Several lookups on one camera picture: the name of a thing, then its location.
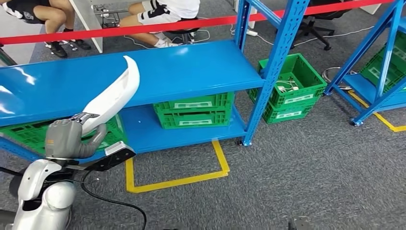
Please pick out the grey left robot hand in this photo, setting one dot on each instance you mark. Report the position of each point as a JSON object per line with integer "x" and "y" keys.
{"x": 63, "y": 139}

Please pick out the white curved car part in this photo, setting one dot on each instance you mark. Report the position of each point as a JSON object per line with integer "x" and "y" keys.
{"x": 117, "y": 95}

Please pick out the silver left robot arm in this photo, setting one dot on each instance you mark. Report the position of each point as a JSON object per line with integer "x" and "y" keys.
{"x": 41, "y": 196}

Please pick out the blue metal shelf rack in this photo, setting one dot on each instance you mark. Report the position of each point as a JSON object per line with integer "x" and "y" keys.
{"x": 364, "y": 89}
{"x": 174, "y": 73}

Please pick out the long red barrier belt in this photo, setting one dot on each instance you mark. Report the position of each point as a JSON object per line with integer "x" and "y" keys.
{"x": 127, "y": 30}

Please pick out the person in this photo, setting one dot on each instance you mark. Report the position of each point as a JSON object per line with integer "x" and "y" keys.
{"x": 177, "y": 8}
{"x": 38, "y": 12}

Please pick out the black round stool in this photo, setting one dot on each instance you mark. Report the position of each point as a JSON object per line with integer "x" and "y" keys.
{"x": 182, "y": 30}

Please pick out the white power strip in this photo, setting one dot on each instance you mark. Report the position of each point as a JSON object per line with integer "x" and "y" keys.
{"x": 251, "y": 32}

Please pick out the black right robot foot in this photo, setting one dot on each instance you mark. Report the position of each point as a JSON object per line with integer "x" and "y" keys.
{"x": 299, "y": 223}

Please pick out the black office chair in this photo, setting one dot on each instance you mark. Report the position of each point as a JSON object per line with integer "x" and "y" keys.
{"x": 314, "y": 25}

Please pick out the yellow tape square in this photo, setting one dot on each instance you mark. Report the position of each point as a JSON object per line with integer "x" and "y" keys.
{"x": 385, "y": 122}

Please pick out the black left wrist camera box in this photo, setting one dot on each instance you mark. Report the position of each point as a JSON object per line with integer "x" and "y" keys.
{"x": 114, "y": 157}

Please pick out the black stanchion post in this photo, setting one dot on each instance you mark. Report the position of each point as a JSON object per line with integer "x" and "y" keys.
{"x": 7, "y": 57}

